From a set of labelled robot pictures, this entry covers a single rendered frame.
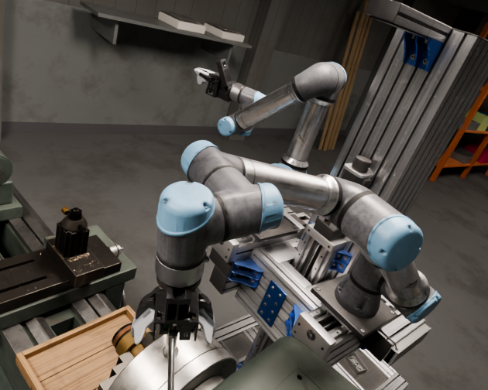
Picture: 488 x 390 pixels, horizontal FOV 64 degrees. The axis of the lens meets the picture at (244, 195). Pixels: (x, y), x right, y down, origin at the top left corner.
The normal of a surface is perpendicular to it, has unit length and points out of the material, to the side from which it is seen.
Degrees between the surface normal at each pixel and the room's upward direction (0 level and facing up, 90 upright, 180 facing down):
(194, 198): 12
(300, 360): 0
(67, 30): 90
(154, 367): 29
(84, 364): 0
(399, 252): 85
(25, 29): 90
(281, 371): 0
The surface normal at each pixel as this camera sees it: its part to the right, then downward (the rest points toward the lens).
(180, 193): 0.16, -0.79
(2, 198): 0.70, 0.51
